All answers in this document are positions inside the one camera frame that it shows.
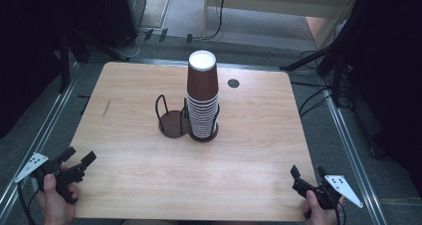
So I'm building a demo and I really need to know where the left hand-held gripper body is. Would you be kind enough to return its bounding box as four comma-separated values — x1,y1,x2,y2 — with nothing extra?
13,152,87,205

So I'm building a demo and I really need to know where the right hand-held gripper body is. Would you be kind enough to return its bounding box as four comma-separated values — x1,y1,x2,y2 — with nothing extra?
292,173,364,211

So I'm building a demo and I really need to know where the black wire cup holder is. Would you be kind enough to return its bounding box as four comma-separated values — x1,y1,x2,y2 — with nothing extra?
154,94,221,143

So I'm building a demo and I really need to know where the single brown ribbed paper cup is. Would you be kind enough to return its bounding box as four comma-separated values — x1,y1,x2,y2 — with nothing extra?
186,50,220,104

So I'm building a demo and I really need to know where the person's right hand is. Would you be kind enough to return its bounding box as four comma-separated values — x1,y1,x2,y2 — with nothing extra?
303,189,346,225

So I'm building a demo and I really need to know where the person's left hand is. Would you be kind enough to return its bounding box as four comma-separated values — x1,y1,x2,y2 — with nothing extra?
37,163,82,225

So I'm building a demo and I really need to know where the black metal stand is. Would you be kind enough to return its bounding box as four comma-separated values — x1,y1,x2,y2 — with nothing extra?
279,35,352,109
58,29,130,94

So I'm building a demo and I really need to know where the dark curtain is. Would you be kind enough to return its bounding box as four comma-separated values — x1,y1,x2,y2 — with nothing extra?
331,0,422,199
0,0,104,139

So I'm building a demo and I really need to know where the black computer tower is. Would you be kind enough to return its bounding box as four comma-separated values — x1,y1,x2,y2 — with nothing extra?
101,0,147,49

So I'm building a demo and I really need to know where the right hand-held gripper cable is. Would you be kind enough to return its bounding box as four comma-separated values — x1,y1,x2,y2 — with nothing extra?
332,201,347,225

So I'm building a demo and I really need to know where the hand-held gripper cable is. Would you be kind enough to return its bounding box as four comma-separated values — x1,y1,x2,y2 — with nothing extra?
17,181,40,225
332,201,347,225

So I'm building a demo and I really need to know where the metal floor rail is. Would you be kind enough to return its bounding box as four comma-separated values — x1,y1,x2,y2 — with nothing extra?
130,58,293,74
324,89,388,225
0,61,81,216

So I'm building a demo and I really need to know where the left hand-held gripper cable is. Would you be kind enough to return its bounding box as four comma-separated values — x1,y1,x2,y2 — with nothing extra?
17,181,40,225

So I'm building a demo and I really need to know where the black floor cable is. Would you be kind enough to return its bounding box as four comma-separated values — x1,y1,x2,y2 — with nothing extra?
298,85,332,117

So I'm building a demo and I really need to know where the white floor cable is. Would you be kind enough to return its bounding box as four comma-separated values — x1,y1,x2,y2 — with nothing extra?
123,32,147,60

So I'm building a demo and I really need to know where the pale wooden frame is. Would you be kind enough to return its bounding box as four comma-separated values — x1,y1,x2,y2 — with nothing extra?
203,0,362,39

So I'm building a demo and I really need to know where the black hanging cable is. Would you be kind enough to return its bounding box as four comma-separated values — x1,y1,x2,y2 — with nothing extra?
193,0,227,42

